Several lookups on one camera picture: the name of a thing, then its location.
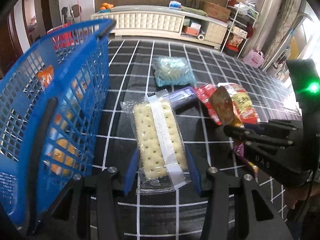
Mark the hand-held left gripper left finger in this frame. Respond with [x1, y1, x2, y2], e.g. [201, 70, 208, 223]
[32, 151, 140, 240]

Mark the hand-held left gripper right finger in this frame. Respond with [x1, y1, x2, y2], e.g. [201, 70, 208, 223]
[184, 147, 294, 240]

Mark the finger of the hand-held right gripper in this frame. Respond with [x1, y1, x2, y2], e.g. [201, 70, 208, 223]
[258, 119, 298, 141]
[223, 125, 293, 149]

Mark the purple yellow snack packet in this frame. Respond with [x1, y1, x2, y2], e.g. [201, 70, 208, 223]
[232, 140, 259, 178]

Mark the red yellow snack packet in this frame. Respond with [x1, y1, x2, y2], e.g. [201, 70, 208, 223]
[217, 82, 260, 125]

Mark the clear cracker packet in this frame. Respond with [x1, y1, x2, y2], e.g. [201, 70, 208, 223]
[120, 90, 192, 195]

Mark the round cake packet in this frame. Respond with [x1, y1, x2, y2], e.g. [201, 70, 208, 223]
[42, 120, 83, 178]

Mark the teal mesh-print snack packet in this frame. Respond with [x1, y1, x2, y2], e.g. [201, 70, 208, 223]
[152, 56, 197, 87]

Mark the blue plastic basket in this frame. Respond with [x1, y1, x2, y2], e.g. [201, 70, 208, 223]
[0, 19, 117, 227]

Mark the orange cartoon snack packet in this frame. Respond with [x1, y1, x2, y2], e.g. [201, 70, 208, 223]
[37, 65, 55, 90]

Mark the person's right hand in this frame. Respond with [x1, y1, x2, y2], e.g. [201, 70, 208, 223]
[285, 187, 307, 209]

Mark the pink gift bag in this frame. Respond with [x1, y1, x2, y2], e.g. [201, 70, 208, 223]
[242, 47, 265, 68]

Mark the patterned beige curtain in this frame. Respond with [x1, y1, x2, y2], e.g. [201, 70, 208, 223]
[262, 0, 304, 70]

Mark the white metal rack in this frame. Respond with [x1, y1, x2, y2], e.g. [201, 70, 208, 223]
[220, 0, 259, 58]

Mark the silver standing air conditioner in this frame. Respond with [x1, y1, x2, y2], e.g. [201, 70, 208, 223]
[259, 0, 285, 45]

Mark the brown cardboard box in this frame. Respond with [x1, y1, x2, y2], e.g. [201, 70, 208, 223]
[203, 1, 232, 23]

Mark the green folded cloth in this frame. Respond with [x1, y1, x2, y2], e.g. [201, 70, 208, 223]
[180, 5, 208, 17]

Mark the red gift bag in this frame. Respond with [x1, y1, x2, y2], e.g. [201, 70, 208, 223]
[47, 22, 75, 53]

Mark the white padded tv cabinet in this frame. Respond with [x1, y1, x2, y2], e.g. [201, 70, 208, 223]
[90, 4, 229, 49]

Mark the dark brown wooden door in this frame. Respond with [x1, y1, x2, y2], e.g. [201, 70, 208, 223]
[0, 0, 43, 63]

